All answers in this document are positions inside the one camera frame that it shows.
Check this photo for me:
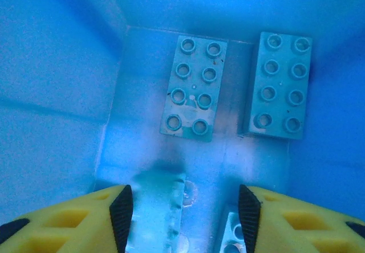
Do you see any blue plastic divided bin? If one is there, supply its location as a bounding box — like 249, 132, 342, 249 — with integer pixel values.
0, 0, 365, 253

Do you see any light blue lego brick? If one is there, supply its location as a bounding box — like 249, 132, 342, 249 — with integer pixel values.
219, 211, 248, 253
125, 172, 188, 253
237, 31, 314, 141
159, 34, 229, 144

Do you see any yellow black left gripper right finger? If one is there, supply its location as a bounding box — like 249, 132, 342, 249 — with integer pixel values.
238, 183, 365, 253

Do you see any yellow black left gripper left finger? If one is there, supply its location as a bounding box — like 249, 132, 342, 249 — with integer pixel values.
0, 183, 135, 253

